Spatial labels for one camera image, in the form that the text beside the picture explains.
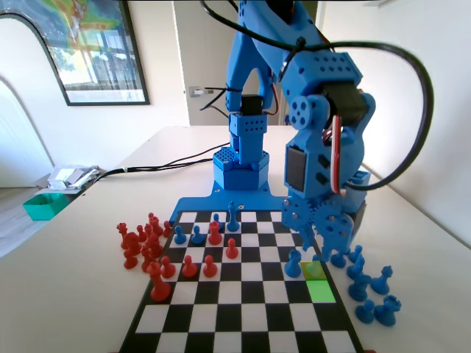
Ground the blue chess queen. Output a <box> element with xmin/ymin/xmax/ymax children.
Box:
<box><xmin>370</xmin><ymin>265</ymin><xmax>394</xmax><ymax>296</ymax></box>

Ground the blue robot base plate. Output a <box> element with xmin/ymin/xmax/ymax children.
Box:
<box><xmin>172</xmin><ymin>179</ymin><xmax>291</xmax><ymax>227</ymax></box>

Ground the green plastic box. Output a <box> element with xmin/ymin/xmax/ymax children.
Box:
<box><xmin>22</xmin><ymin>193</ymin><xmax>69</xmax><ymax>222</ymax></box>

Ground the black table cable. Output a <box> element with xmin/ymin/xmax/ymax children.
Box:
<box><xmin>84</xmin><ymin>158</ymin><xmax>215</xmax><ymax>189</ymax></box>
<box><xmin>84</xmin><ymin>144</ymin><xmax>226</xmax><ymax>189</ymax></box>

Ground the white arched panel black edge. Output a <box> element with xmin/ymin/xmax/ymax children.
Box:
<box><xmin>0</xmin><ymin>13</ymin><xmax>57</xmax><ymax>189</ymax></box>

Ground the framed map picture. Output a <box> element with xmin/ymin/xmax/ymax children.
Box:
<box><xmin>0</xmin><ymin>0</ymin><xmax>151</xmax><ymax>107</ymax></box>

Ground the red white servo wire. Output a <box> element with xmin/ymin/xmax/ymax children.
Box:
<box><xmin>261</xmin><ymin>69</ymin><xmax>281</xmax><ymax>118</ymax></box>

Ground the tall blue piece back row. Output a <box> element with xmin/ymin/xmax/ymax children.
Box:
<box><xmin>226</xmin><ymin>201</ymin><xmax>240</xmax><ymax>232</ymax></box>

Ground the black white chessboard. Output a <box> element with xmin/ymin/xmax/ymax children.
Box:
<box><xmin>118</xmin><ymin>209</ymin><xmax>365</xmax><ymax>353</ymax></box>

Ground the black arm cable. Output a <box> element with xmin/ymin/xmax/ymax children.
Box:
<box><xmin>199</xmin><ymin>0</ymin><xmax>436</xmax><ymax>193</ymax></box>

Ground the red chess bishop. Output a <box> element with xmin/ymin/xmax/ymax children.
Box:
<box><xmin>147</xmin><ymin>212</ymin><xmax>165</xmax><ymax>237</ymax></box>
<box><xmin>146</xmin><ymin>232</ymin><xmax>165</xmax><ymax>259</ymax></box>

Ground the cardboard box with papers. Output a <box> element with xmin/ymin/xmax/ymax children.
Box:
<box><xmin>35</xmin><ymin>164</ymin><xmax>101</xmax><ymax>196</ymax></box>

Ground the red piece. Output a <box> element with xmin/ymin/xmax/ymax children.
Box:
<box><xmin>208</xmin><ymin>221</ymin><xmax>223</xmax><ymax>246</ymax></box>

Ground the blue chess rook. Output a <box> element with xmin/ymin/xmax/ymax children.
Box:
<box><xmin>374</xmin><ymin>295</ymin><xmax>403</xmax><ymax>327</ymax></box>
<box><xmin>285</xmin><ymin>249</ymin><xmax>305</xmax><ymax>279</ymax></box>

